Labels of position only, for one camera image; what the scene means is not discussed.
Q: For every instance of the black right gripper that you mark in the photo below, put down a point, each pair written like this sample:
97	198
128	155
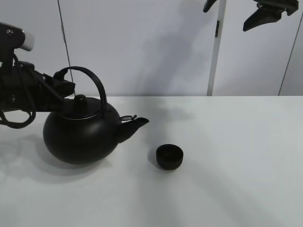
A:
269	11

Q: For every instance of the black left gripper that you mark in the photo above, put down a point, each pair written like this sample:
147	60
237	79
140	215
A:
24	88

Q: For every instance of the white vertical wall post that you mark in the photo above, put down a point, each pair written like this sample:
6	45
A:
216	47

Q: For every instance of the small black teacup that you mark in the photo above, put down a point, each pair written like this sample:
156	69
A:
169	156

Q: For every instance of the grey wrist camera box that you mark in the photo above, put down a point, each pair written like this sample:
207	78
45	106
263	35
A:
14	37

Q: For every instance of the black kettle teapot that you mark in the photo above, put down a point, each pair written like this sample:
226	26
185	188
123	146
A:
91	135

